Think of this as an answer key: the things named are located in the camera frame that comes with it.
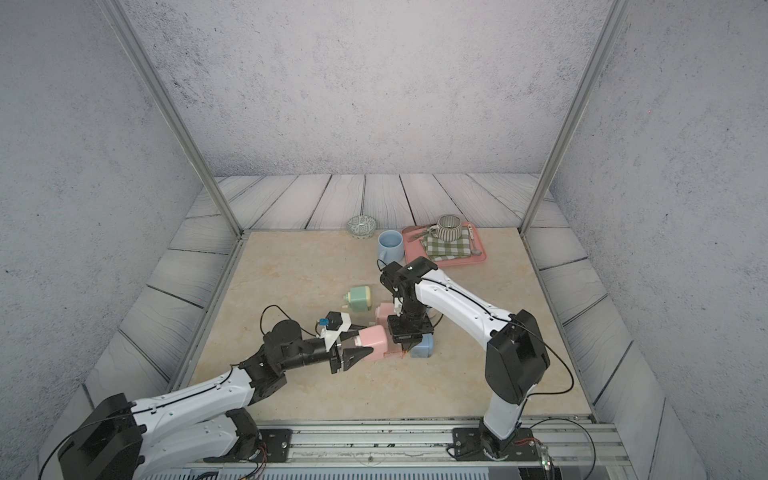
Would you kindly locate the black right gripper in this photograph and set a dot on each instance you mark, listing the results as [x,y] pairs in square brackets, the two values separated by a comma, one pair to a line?
[406,340]

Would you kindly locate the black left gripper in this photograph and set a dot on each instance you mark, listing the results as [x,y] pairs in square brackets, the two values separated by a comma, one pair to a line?
[336,360]

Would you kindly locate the blue pencil sharpener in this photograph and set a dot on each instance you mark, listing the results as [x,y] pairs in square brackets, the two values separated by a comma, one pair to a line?
[424,349]

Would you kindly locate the pink pencil sharpener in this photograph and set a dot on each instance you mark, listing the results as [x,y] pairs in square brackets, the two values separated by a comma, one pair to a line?
[383,312]
[378,338]

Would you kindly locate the green yellow pencil sharpener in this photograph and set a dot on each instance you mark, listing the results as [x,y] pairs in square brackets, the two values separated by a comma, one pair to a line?
[358,299]

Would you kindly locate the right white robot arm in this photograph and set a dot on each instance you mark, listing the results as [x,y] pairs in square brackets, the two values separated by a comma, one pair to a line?
[516,356]

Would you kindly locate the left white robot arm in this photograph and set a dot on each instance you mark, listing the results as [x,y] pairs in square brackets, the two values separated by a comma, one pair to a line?
[209,421]

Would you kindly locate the pink serving tray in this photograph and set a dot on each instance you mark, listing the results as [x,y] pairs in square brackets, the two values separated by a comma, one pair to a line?
[413,248]

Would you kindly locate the green checkered cloth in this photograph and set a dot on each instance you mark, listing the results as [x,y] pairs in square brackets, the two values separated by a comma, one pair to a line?
[439,250]

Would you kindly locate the light blue mug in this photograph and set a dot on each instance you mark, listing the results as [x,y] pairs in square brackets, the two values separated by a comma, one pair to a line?
[390,244]

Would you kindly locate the metal spoon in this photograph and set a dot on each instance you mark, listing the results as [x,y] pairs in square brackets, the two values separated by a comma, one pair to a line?
[475,250]

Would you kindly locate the striped ceramic cup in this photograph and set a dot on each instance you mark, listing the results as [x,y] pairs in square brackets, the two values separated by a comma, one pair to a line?
[448,228]

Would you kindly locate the patterned ceramic bowl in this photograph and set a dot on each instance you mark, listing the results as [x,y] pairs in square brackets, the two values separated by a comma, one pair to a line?
[362,226]

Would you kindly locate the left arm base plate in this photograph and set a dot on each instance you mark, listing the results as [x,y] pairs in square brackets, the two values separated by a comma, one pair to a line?
[267,446]

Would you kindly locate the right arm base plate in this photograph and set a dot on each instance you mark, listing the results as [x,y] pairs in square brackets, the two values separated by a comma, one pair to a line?
[479,444]

